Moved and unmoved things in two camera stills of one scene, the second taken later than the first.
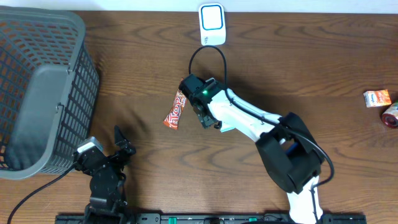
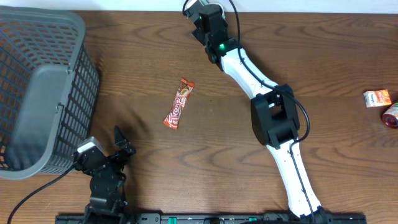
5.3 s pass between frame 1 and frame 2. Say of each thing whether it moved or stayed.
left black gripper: stayed
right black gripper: moved
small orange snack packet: stayed
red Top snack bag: stayed
